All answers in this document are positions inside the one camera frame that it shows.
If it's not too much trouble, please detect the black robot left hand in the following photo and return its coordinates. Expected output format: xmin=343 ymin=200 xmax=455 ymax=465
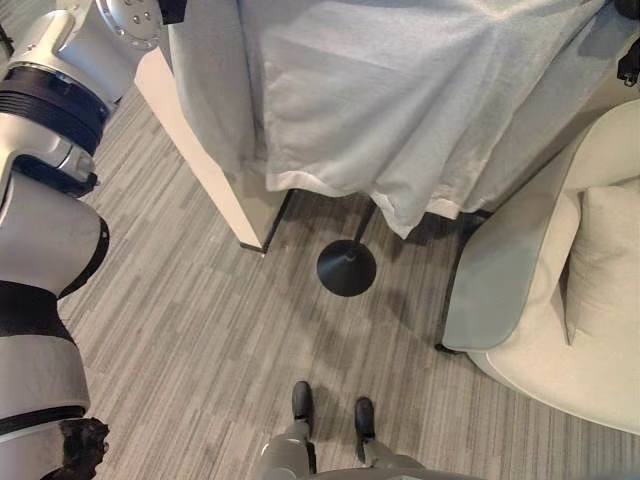
xmin=158 ymin=0 xmax=190 ymax=26

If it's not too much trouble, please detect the black clothes rack stand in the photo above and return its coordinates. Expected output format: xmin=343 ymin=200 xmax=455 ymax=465
xmin=316 ymin=197 xmax=379 ymax=299

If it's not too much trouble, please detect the cream sofa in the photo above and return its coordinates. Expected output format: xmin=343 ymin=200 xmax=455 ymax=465
xmin=433 ymin=97 xmax=640 ymax=436

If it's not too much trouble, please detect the black metal furniture leg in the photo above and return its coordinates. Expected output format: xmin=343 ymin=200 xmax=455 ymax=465
xmin=259 ymin=188 xmax=302 ymax=254

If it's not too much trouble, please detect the cream cushion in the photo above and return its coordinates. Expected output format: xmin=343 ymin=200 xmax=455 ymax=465
xmin=563 ymin=185 xmax=640 ymax=349

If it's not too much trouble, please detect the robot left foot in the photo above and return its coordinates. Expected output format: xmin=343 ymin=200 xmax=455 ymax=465
xmin=291 ymin=380 xmax=315 ymax=435

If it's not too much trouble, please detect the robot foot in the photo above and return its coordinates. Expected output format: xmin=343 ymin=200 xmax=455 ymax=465
xmin=353 ymin=396 xmax=376 ymax=442
xmin=291 ymin=380 xmax=315 ymax=435

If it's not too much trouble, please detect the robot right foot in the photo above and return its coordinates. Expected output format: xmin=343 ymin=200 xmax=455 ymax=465
xmin=353 ymin=396 xmax=376 ymax=442

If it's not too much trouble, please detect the silver robot left leg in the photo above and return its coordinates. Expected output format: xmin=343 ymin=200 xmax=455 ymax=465
xmin=253 ymin=422 xmax=319 ymax=480

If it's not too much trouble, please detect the silver robot leg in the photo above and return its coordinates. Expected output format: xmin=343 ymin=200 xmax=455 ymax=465
xmin=356 ymin=435 xmax=427 ymax=474
xmin=253 ymin=422 xmax=319 ymax=480

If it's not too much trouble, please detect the silver robot right leg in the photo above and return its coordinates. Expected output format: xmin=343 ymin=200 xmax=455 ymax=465
xmin=356 ymin=435 xmax=427 ymax=474

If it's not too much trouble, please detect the silver robot torso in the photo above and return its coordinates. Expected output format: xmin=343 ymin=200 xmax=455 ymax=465
xmin=309 ymin=466 xmax=484 ymax=480

